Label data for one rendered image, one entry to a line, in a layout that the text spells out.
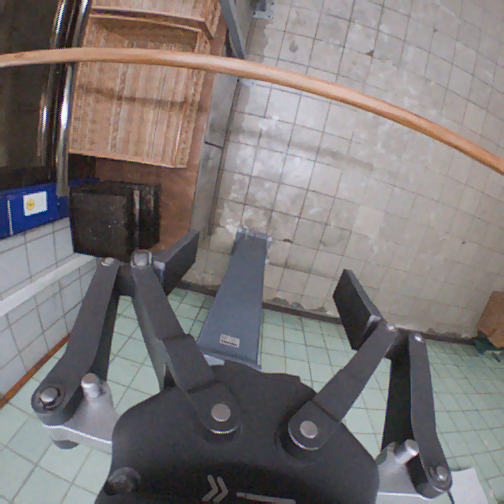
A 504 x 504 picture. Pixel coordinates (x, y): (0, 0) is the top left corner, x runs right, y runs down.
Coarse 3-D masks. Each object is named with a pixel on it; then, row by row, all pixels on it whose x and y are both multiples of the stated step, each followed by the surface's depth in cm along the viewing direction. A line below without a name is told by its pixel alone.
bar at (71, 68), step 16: (80, 0) 34; (224, 0) 60; (80, 16) 35; (224, 16) 70; (256, 16) 121; (272, 16) 120; (80, 32) 37; (240, 32) 84; (240, 48) 96; (64, 80) 40; (240, 80) 137; (256, 80) 136; (64, 96) 42; (64, 112) 43; (64, 128) 45; (64, 144) 46; (64, 160) 48; (64, 176) 49; (64, 192) 51
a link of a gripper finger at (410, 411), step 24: (408, 336) 13; (408, 360) 11; (408, 384) 9; (408, 408) 8; (432, 408) 8; (384, 432) 9; (408, 432) 7; (432, 432) 7; (432, 456) 6; (432, 480) 5
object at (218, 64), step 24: (72, 48) 36; (96, 48) 36; (120, 48) 36; (216, 72) 39; (240, 72) 37; (264, 72) 37; (288, 72) 36; (336, 96) 38; (360, 96) 37; (408, 120) 37; (456, 144) 38
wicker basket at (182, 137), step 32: (128, 32) 74; (160, 32) 74; (192, 32) 72; (96, 64) 75; (128, 64) 87; (96, 96) 82; (128, 96) 92; (160, 96) 92; (192, 96) 85; (128, 128) 98; (160, 128) 97; (192, 128) 96; (128, 160) 85; (160, 160) 102
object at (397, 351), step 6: (378, 312) 16; (378, 324) 14; (396, 336) 13; (402, 336) 13; (396, 342) 13; (402, 342) 13; (390, 348) 13; (396, 348) 13; (402, 348) 12; (390, 354) 13; (396, 354) 13; (402, 354) 13; (396, 360) 13; (402, 360) 13
